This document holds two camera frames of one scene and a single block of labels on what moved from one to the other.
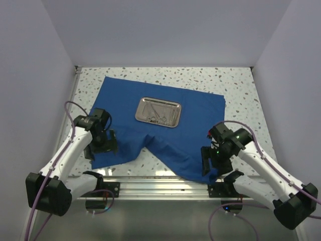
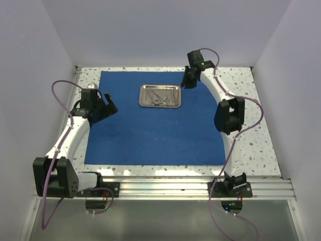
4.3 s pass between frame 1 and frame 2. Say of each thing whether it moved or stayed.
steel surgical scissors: moved
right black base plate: stayed
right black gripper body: moved
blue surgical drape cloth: moved
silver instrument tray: moved
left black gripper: moved
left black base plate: stayed
